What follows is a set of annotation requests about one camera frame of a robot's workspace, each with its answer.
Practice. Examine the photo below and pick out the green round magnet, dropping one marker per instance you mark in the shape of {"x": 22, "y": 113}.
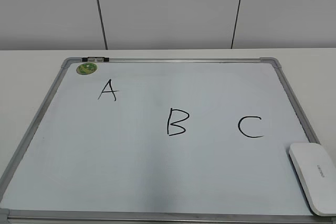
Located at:
{"x": 86, "y": 68}

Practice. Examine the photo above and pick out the white rectangular board eraser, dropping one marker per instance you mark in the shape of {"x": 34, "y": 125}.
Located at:
{"x": 316, "y": 172}

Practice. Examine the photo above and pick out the white board with grey frame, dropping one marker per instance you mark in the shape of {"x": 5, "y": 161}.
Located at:
{"x": 162, "y": 141}

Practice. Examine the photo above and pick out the black and silver board clip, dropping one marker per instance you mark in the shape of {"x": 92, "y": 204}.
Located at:
{"x": 95, "y": 59}

